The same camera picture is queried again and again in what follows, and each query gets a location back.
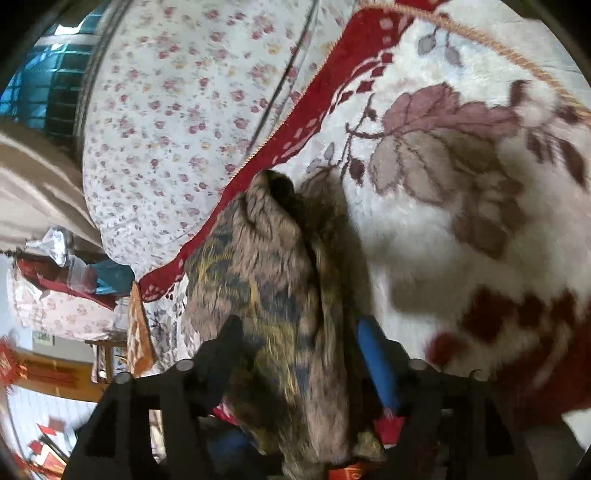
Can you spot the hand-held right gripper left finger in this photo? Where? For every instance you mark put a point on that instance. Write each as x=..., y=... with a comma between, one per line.
x=214, y=364

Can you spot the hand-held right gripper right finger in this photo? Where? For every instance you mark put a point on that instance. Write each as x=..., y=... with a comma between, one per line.
x=376, y=364

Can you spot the dark floral long-sleeved top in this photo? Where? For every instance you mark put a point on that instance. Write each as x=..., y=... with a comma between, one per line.
x=277, y=286

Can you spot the orange checkered cushion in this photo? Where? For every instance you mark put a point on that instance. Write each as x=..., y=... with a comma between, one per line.
x=138, y=332

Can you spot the wooden stool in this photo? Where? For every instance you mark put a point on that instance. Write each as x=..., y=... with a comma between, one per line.
x=108, y=360

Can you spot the teal box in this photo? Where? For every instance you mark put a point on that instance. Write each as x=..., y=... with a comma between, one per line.
x=113, y=277

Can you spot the pink floral cloth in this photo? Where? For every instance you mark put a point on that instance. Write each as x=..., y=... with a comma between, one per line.
x=60, y=314

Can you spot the red and white leaf blanket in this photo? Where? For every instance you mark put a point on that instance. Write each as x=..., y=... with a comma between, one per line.
x=461, y=207

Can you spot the clear plastic bag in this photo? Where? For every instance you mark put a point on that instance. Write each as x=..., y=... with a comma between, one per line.
x=64, y=258

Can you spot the person's grey trouser leg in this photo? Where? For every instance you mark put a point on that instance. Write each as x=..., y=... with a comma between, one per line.
x=554, y=447

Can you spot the red knot decoration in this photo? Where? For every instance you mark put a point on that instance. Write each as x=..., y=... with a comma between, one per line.
x=8, y=369

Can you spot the beige curtain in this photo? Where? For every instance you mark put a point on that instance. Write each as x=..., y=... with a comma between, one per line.
x=41, y=184

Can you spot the white quilt with small flowers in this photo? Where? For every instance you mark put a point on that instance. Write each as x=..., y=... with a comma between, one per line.
x=184, y=115

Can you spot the window with metal grille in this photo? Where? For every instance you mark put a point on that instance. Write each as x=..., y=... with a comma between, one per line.
x=51, y=74

